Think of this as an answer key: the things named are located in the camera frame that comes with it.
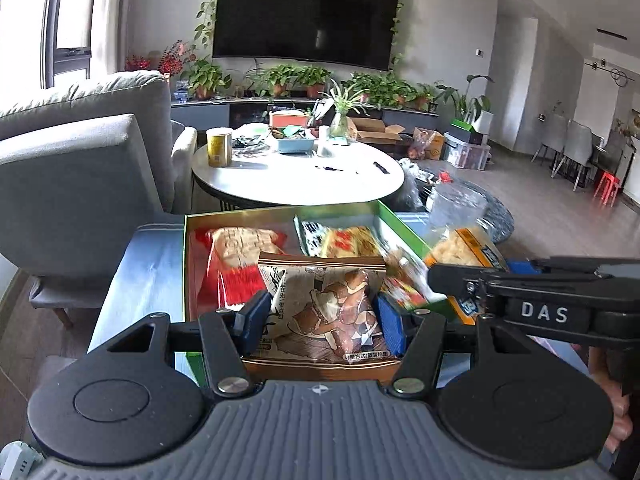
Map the orange yellow snack pack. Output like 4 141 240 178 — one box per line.
424 224 508 325

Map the light blue tray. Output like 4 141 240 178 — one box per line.
278 138 314 155

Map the red flower decoration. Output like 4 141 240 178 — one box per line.
125 40 196 78

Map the round white table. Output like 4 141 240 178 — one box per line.
192 142 405 206

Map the clear-wrapped bread slice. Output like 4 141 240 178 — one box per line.
381 248 449 312

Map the wall television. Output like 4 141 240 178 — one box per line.
212 0 399 70

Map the brown mushroom snack bag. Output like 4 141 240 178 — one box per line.
243 252 399 384

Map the open cardboard box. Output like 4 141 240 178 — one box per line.
347 117 405 145

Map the red stool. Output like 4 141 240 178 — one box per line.
593 171 620 207

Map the red round-cracker bag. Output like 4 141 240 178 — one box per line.
194 228 288 311

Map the green cardboard box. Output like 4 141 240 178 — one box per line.
183 200 431 384

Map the grey armchair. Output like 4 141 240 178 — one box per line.
1 70 198 313

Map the spider plant in vase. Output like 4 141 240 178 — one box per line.
323 78 364 145

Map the clear plastic storage bin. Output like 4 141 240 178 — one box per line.
442 133 490 170

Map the yellow tin can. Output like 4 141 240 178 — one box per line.
206 127 233 167

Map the yellow rice cracker pack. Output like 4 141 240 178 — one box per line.
320 226 381 258

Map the round dark marble table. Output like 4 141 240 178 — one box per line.
395 179 515 244

